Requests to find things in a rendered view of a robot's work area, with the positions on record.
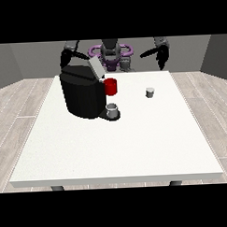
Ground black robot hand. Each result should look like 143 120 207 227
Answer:
59 48 91 69
138 44 172 72

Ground pale grey machine lid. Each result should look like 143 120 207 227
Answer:
88 55 106 80

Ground small grey coffee pod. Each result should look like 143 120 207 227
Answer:
145 87 156 99

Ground black coffee machine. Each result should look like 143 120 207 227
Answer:
58 62 121 124

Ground red pod holder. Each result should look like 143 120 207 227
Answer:
104 77 119 97

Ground grey robot trunk purple rings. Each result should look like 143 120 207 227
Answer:
87 37 137 75

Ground small grey cup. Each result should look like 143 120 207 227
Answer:
106 102 120 119

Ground dark table leg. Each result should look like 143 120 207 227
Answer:
169 179 183 187
50 185 65 192

